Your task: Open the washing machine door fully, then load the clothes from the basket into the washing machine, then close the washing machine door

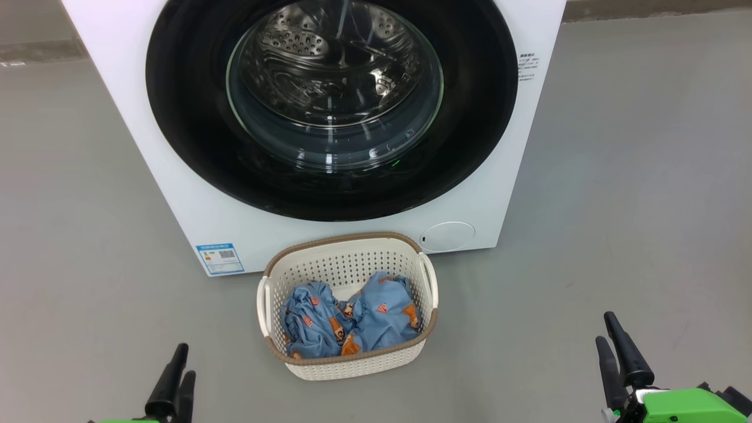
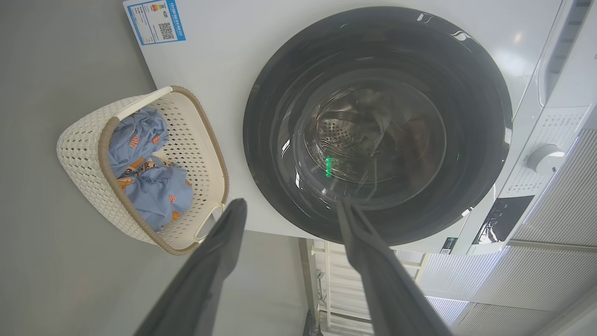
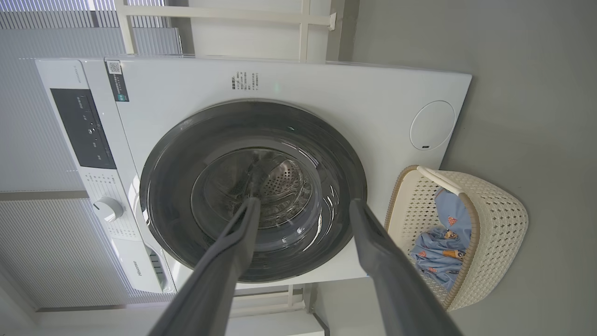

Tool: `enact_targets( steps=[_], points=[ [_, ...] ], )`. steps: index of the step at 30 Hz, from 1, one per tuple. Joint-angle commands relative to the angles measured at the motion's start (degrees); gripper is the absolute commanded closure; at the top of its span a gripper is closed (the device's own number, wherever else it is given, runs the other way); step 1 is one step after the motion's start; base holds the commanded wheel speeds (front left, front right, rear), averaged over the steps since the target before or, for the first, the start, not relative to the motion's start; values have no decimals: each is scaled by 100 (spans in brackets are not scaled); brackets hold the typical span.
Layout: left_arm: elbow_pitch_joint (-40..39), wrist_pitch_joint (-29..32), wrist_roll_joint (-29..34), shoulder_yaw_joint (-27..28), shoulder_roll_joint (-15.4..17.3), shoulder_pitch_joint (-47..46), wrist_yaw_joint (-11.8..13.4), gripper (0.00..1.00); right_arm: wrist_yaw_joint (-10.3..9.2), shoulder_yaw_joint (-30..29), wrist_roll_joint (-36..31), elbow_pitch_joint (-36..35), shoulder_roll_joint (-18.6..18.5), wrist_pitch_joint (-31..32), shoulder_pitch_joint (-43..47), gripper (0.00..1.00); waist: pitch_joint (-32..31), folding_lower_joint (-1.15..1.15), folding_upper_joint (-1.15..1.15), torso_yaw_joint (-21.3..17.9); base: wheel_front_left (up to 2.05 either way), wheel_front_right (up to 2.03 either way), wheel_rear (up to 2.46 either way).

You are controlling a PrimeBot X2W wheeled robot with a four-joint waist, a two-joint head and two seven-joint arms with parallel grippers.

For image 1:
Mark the blue garment orange print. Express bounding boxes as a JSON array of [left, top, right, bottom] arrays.
[[341, 271, 422, 353], [281, 282, 353, 360]]

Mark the black glass washer door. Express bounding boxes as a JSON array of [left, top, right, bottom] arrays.
[[145, 0, 519, 223]]

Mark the round white filter cover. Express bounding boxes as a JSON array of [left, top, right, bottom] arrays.
[[419, 221, 476, 254]]

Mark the stainless steel washing machine drum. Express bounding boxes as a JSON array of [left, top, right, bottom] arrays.
[[247, 0, 424, 127]]

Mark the blue energy label sticker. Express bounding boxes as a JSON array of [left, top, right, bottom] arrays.
[[196, 243, 245, 276]]

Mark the white front-load washing machine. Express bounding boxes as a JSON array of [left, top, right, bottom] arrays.
[[62, 0, 568, 277]]

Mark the cream perforated laundry basket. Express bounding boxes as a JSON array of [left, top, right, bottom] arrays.
[[256, 232, 439, 381]]

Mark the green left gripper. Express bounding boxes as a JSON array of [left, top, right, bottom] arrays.
[[88, 344, 196, 423]]

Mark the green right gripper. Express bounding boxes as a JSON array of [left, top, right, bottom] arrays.
[[595, 312, 752, 423]]

